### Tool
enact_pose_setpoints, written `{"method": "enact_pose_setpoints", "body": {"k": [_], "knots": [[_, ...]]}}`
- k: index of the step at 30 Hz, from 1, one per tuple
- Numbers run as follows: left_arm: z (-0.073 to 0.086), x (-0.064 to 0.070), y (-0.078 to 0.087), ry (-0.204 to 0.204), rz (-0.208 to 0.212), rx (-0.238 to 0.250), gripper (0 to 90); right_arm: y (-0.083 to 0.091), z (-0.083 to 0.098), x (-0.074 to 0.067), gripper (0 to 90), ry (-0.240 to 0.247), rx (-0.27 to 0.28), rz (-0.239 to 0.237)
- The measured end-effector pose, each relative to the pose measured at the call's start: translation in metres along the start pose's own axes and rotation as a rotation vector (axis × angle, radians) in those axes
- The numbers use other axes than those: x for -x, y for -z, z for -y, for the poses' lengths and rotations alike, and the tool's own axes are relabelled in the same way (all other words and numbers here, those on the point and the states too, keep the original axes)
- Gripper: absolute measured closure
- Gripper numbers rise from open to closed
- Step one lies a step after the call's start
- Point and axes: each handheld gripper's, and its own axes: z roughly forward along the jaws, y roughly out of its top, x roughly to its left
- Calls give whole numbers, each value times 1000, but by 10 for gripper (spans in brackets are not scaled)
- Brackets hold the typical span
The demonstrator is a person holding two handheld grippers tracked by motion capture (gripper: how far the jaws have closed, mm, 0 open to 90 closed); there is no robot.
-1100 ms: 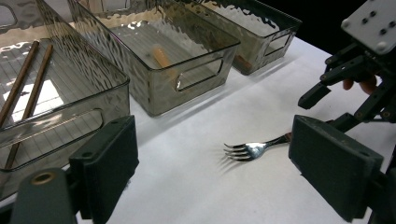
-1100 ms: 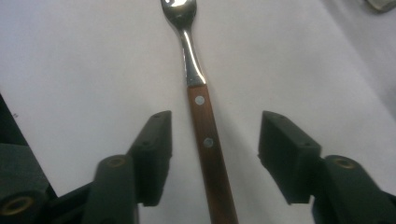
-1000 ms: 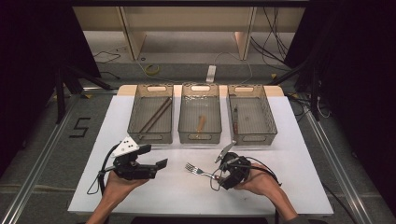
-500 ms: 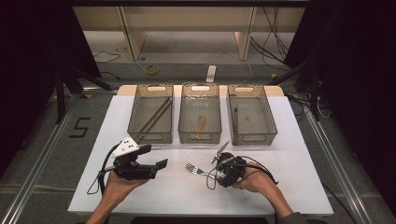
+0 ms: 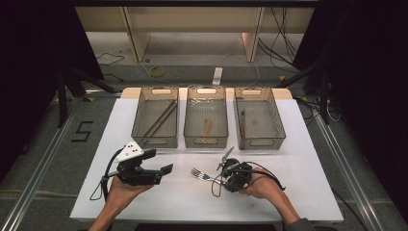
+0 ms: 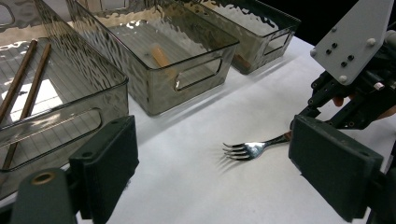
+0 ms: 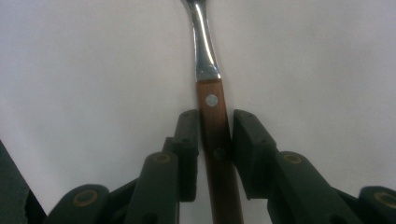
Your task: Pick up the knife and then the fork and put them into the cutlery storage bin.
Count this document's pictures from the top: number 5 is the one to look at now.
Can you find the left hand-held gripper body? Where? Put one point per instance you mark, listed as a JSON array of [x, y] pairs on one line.
[[136, 176]]

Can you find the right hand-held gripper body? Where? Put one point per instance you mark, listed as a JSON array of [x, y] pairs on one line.
[[238, 176]]

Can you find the grey translucent plastic bin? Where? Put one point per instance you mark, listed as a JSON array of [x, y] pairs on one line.
[[198, 109], [154, 125], [261, 122]]

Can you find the person's left hand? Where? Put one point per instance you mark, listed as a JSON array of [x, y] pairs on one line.
[[123, 192]]

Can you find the person's right hand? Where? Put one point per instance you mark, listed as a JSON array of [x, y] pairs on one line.
[[263, 187]]

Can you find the yellow tape roll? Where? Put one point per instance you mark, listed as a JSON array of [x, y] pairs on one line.
[[157, 71]]

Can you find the black metal stand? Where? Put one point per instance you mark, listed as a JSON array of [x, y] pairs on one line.
[[61, 96], [324, 96]]

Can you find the dark curtain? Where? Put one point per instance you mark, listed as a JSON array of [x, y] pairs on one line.
[[29, 80]]

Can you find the beige wooden shelf unit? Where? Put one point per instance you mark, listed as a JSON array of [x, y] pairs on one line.
[[192, 19]]

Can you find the aluminium floor rail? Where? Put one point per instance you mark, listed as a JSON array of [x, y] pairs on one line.
[[32, 189], [346, 173]]

